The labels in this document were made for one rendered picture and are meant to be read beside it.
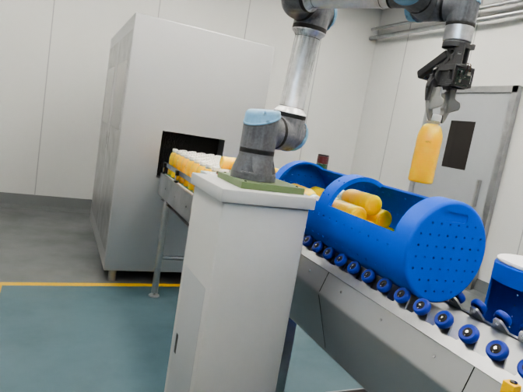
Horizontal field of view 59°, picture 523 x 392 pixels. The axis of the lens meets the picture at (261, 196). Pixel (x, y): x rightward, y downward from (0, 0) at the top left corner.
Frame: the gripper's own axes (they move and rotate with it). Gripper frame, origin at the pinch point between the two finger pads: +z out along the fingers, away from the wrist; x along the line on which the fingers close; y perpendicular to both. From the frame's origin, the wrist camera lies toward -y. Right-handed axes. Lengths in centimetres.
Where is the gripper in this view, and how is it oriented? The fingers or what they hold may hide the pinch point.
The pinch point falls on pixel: (434, 117)
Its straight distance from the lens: 141.8
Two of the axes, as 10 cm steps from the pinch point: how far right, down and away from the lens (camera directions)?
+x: 9.1, 0.9, 4.2
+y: 3.9, 2.0, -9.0
